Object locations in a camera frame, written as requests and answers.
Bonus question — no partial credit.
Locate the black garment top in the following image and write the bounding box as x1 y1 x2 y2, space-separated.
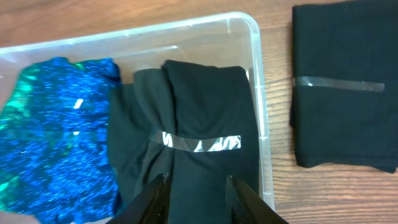
290 0 397 173

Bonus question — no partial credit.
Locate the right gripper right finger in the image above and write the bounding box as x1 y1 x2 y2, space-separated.
225 175 288 224

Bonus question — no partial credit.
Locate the clear plastic storage bin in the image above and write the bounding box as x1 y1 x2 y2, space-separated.
1 12 267 221

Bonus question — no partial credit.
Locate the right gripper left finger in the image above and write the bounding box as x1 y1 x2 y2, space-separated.
106 174 171 224

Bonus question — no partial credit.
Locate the black garment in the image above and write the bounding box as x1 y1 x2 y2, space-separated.
290 0 397 173
162 60 259 224
107 68 175 208

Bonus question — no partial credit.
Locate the blue sequin garment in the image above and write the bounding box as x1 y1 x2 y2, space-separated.
1 57 121 223

